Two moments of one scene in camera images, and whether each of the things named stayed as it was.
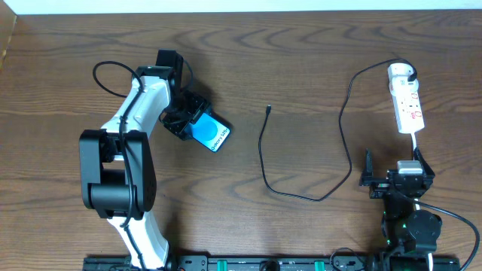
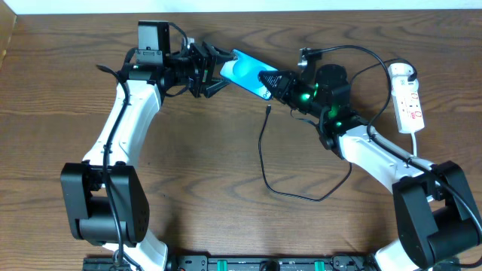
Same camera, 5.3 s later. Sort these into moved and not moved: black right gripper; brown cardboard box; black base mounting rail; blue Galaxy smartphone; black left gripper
Moved: black right gripper; blue Galaxy smartphone; black left gripper
Not moved: brown cardboard box; black base mounting rail
